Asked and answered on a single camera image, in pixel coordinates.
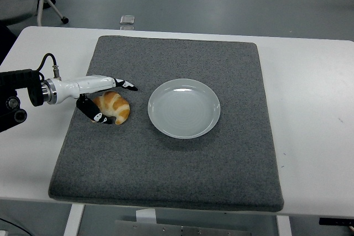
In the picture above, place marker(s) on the golden croissant bread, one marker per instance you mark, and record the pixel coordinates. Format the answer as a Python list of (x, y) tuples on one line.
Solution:
[(116, 106)]

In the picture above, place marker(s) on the grey felt mat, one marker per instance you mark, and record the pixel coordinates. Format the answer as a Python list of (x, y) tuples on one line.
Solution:
[(166, 169)]

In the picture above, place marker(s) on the white table leg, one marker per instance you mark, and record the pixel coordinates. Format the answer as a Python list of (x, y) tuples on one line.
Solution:
[(284, 226), (73, 220)]

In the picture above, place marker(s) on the grey metal plate with screws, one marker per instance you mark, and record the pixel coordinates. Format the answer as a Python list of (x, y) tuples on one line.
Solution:
[(179, 230)]

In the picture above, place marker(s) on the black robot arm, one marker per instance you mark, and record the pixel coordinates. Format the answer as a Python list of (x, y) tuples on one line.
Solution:
[(16, 81)]

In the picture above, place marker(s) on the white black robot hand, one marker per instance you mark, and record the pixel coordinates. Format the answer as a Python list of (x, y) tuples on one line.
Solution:
[(88, 83)]

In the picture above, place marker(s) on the small metal floor socket cover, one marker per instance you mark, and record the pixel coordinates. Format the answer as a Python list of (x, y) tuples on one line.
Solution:
[(126, 28)]

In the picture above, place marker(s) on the black table control panel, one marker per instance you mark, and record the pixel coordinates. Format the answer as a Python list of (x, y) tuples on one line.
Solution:
[(336, 221)]

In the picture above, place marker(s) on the white round plate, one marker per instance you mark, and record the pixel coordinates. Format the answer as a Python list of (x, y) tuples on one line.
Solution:
[(184, 110)]

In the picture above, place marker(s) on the white paper tag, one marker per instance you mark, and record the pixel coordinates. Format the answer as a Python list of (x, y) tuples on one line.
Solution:
[(145, 216)]

